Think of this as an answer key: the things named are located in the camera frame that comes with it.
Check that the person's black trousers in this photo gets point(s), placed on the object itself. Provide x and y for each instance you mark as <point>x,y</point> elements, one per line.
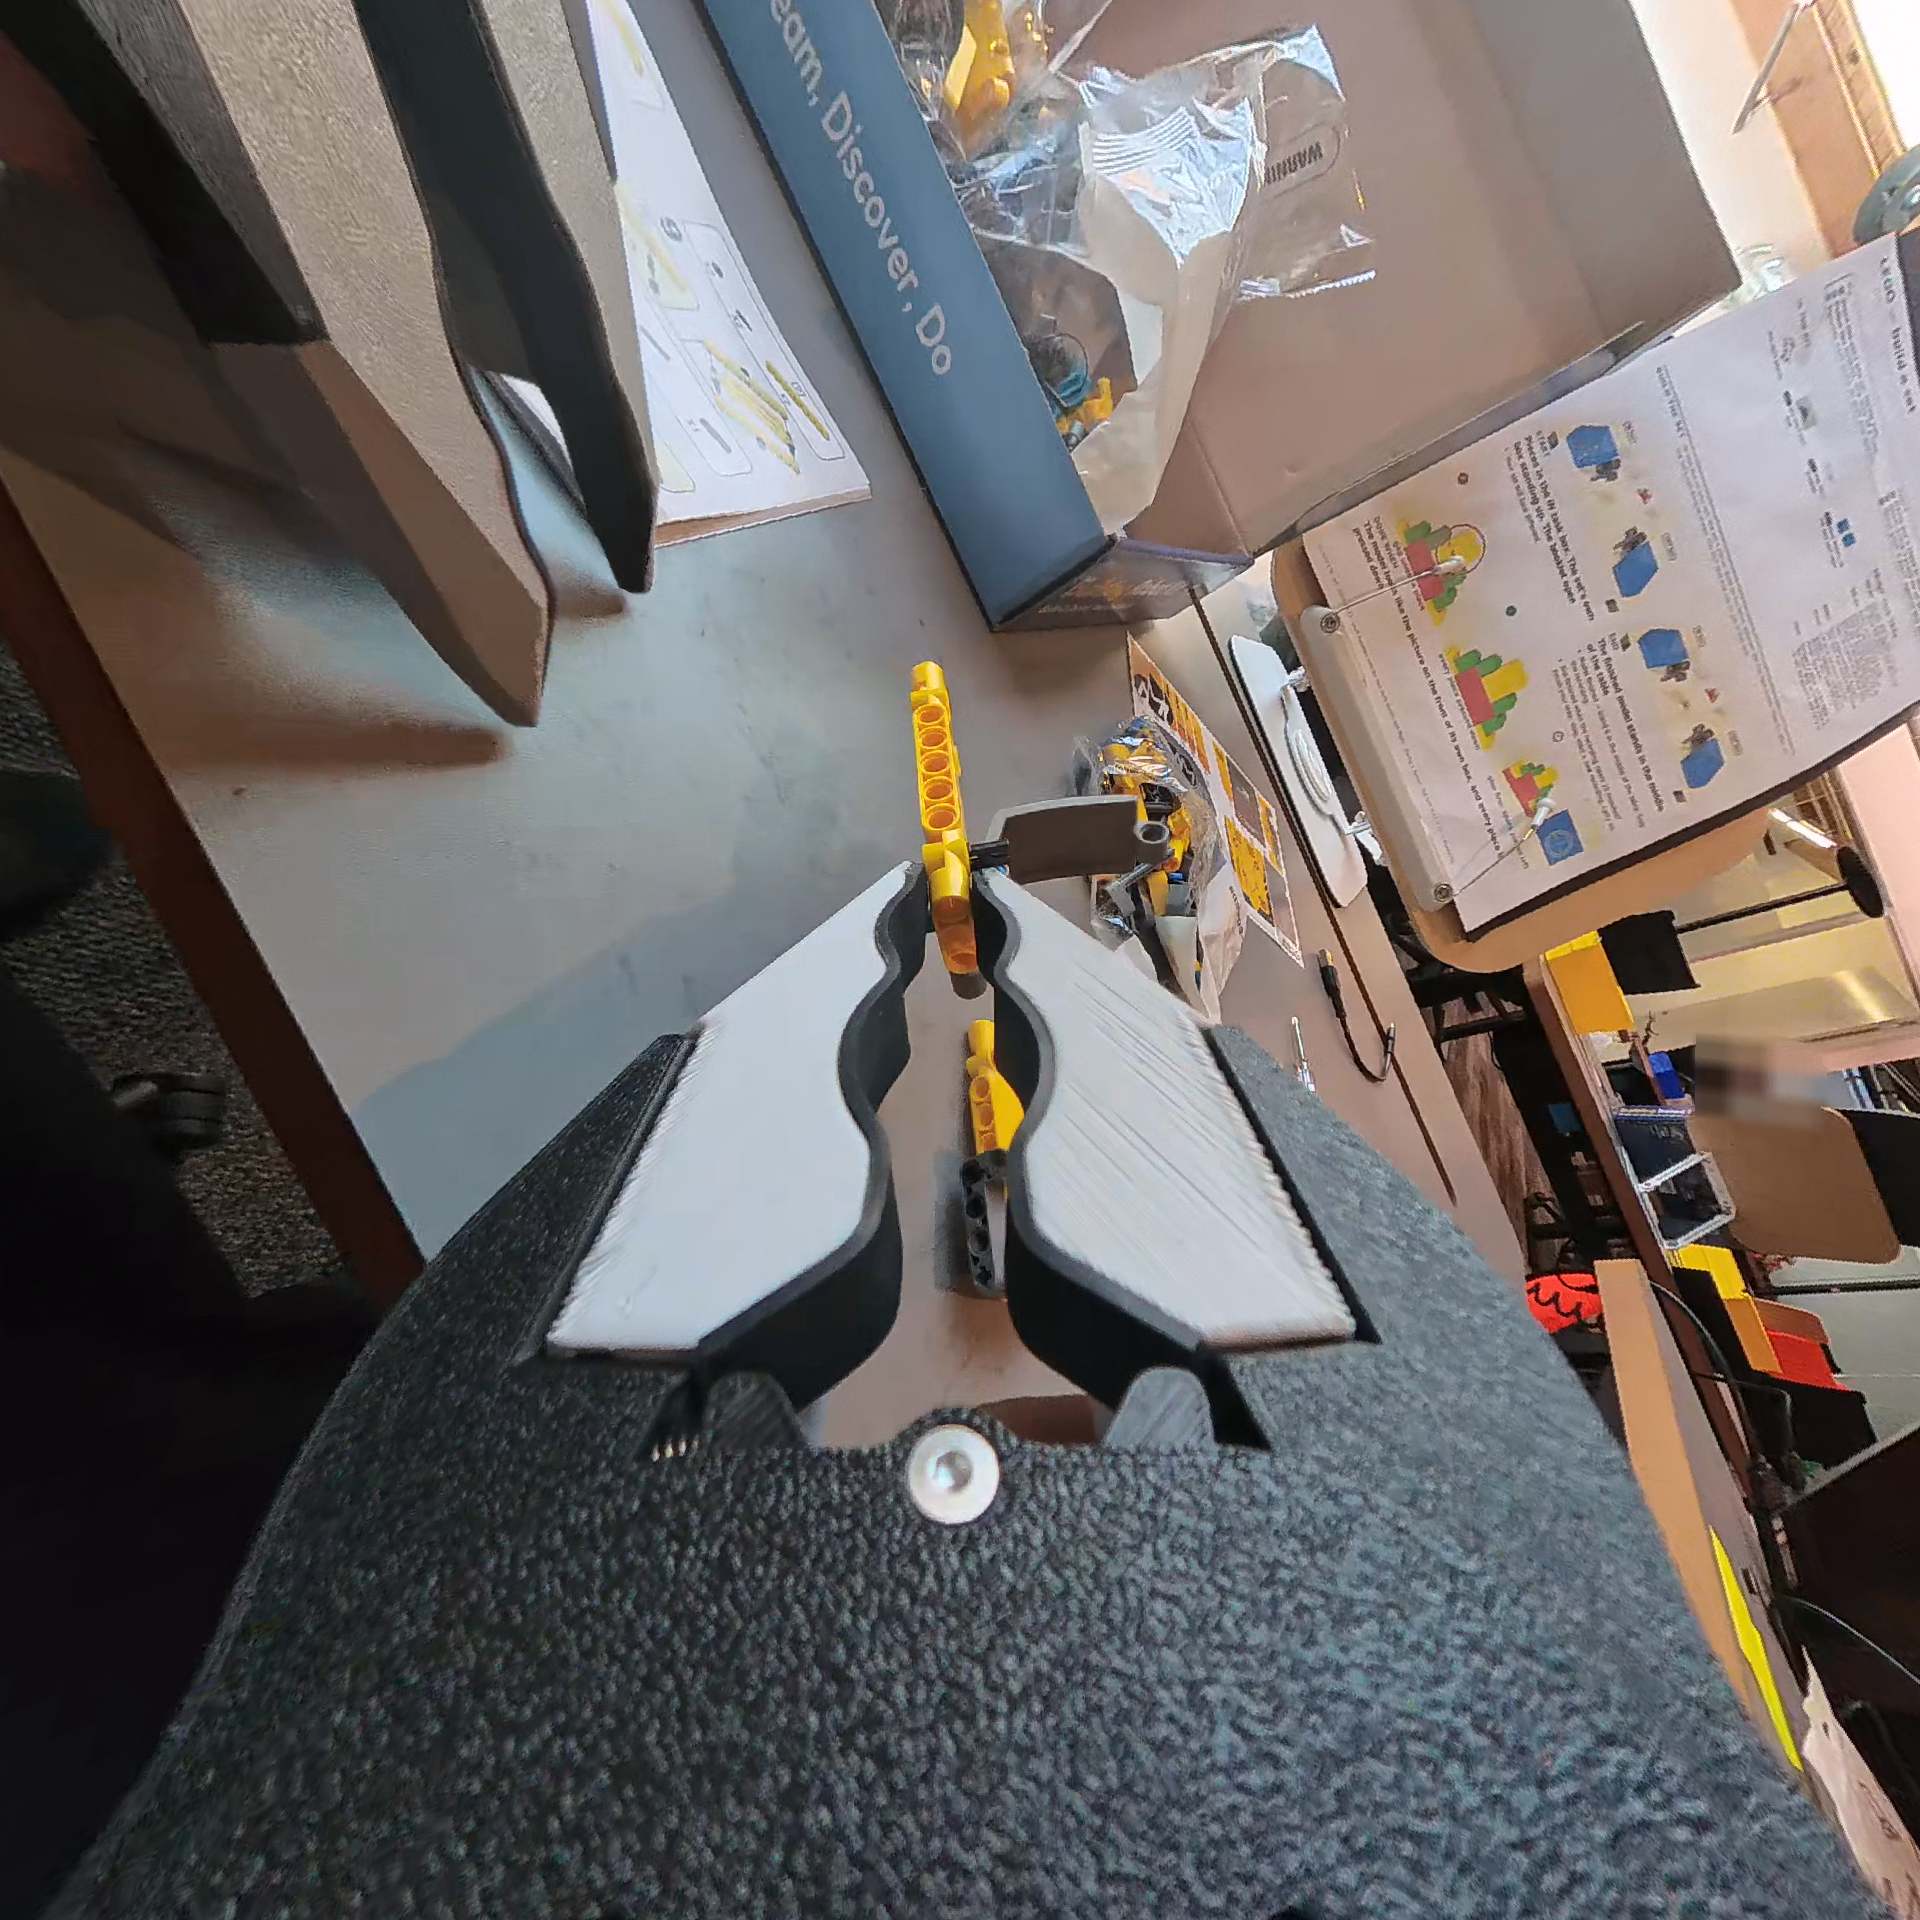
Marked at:
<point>119,1501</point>

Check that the open instruction booklet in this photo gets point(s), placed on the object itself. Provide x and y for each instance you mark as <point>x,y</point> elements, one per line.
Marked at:
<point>722,389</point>

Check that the large clear bag of parts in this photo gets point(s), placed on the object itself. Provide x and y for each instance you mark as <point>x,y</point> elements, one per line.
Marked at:
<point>991,61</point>

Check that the blue cardboard kit box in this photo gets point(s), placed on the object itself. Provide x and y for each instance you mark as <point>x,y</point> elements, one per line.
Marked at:
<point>886,299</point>

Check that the brown cardboard box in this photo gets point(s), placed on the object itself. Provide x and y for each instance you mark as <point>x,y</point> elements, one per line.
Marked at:
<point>1500,182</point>

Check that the printed instruction sheet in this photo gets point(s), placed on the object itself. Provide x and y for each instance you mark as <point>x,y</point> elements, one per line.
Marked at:
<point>1651,523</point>

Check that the black chair caster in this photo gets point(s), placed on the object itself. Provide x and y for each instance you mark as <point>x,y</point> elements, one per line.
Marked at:
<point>172,1110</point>

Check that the yellow panel with grey beam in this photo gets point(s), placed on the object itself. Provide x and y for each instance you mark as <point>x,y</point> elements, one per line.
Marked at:
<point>991,1095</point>

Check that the white monitor stand base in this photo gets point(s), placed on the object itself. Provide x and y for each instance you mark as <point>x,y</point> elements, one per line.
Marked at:
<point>1306,779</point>

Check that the grey desk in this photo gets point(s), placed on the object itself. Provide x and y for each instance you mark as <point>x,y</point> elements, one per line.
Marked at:
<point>722,720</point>

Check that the background shelf with bins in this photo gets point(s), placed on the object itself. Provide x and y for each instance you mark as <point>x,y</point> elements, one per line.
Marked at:
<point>1771,1350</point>

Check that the yellow panel with curved grey panel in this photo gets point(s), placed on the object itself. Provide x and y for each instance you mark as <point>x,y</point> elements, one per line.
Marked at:
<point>942,779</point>

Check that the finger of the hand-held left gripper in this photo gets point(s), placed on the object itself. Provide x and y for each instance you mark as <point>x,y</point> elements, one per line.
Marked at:
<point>580,240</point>
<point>375,299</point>

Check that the crumpled clear plastic bag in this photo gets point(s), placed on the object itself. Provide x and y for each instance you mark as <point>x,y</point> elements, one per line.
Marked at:
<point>1184,225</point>

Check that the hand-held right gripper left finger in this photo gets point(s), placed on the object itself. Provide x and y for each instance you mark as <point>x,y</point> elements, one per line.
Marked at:
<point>735,1170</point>

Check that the small clear bag yellow parts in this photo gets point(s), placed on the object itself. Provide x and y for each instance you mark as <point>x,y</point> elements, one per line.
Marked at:
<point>1119,758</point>

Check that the sticker sheet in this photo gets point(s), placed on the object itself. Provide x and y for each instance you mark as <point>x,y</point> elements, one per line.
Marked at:
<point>1254,856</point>

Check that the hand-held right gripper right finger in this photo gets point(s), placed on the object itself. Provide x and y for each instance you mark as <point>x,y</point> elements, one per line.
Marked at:
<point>1184,1185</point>

